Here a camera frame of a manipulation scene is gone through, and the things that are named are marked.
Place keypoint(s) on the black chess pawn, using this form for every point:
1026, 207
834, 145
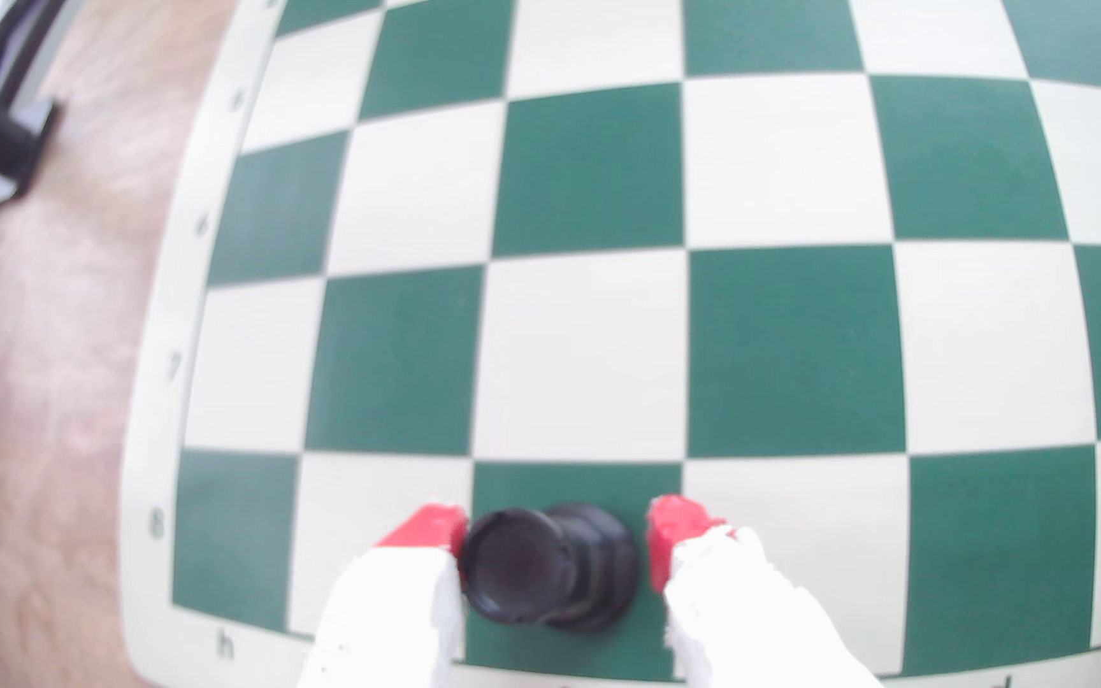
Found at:
522, 569

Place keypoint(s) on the green and white chess mat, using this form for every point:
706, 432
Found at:
589, 354

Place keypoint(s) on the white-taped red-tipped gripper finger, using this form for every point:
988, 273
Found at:
388, 621
751, 631

